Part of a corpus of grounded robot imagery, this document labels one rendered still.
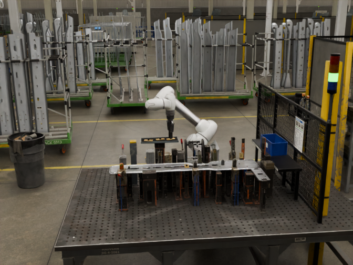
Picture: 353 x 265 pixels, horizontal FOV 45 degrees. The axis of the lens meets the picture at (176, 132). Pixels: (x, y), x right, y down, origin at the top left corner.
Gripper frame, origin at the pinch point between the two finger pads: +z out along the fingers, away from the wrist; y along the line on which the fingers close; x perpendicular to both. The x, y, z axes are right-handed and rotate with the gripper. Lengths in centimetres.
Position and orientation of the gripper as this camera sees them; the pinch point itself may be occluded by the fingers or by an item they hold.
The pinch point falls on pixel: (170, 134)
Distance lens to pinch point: 417.9
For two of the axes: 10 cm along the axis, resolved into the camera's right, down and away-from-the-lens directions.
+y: 4.4, 2.5, -8.6
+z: 0.1, 9.6, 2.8
